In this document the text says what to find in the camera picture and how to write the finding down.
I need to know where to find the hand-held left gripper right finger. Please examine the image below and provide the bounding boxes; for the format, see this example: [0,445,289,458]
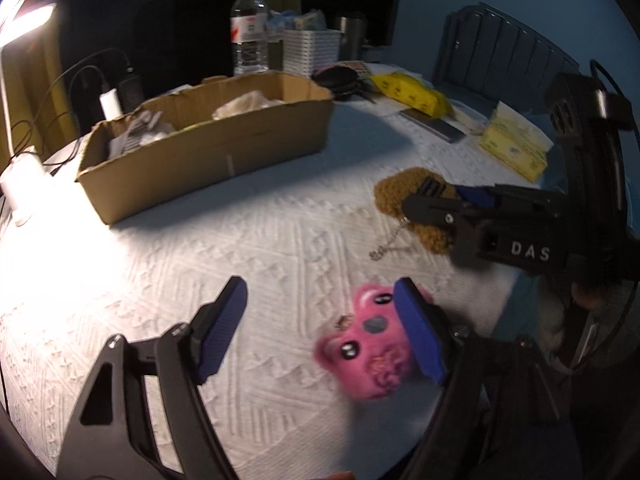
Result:
[392,276,586,480]

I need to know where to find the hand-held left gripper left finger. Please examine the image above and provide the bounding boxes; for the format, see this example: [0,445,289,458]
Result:
[56,275,250,480]

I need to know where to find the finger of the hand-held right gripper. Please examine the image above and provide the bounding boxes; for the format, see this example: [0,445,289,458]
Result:
[455,185,502,211]
[402,179,482,234]

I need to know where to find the brown plush toy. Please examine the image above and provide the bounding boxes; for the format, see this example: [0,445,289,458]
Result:
[369,169,459,261]

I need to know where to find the pink plush toy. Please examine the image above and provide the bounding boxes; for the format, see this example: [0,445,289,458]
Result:
[313,282,437,402]

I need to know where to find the cardboard box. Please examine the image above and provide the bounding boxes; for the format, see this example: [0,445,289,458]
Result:
[75,70,335,225]

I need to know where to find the grey patterned sock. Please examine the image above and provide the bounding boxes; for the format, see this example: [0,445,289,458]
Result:
[107,109,177,157]

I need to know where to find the person's right hand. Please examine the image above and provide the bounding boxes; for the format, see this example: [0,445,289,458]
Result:
[572,282,609,312]

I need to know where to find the pale yellow tissue pack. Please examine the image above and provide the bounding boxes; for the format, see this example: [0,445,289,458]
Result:
[477,101,555,184]

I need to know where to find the black phone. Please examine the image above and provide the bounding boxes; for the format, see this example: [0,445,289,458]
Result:
[399,107,466,145]

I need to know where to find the yellow plastic packet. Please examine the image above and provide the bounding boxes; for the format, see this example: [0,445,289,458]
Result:
[368,72,451,116]

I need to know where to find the grey slatted panel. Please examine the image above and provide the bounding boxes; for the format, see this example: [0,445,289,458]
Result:
[430,2,581,112]

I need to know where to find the steel thermos cup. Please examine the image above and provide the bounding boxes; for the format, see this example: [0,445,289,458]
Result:
[334,12,369,61]

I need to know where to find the white woven basket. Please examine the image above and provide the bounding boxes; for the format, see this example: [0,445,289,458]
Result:
[282,28,342,77]

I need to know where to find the black computer monitor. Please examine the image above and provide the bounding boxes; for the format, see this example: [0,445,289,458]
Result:
[337,0,400,46]

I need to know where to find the blue plastic packets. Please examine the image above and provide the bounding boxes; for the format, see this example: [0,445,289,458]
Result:
[269,8,329,34]

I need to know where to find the white desk lamp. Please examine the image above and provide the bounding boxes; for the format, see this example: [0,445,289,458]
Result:
[0,0,59,227]

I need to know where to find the white charger plug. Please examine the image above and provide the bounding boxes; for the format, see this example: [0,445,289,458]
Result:
[98,88,124,121]

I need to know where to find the clear water bottle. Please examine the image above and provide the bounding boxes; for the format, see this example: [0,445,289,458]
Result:
[229,0,271,77]

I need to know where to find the black power adapter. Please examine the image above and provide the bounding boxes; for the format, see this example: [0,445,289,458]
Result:
[118,65,144,111]

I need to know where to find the dark window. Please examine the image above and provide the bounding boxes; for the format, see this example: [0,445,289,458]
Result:
[59,0,257,103]

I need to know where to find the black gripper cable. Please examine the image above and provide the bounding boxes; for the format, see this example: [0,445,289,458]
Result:
[570,59,640,377]

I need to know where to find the black lamp cable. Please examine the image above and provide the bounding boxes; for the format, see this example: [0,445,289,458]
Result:
[0,115,83,211]

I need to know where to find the black charger cable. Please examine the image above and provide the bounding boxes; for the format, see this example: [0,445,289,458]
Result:
[35,47,137,161]

